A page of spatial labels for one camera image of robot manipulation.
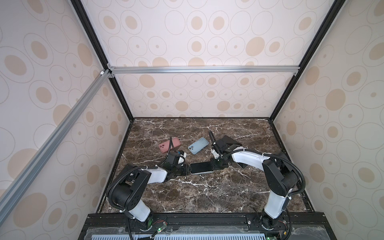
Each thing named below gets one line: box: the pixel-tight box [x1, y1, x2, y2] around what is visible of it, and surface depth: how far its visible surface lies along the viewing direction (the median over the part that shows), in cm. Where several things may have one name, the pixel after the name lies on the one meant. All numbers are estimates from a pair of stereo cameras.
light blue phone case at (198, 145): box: [187, 137, 210, 155], surface depth 106 cm
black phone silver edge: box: [189, 161, 214, 175], surface depth 92 cm
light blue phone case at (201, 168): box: [189, 161, 215, 175], surface depth 92 cm
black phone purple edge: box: [222, 135, 242, 146], surface depth 111 cm
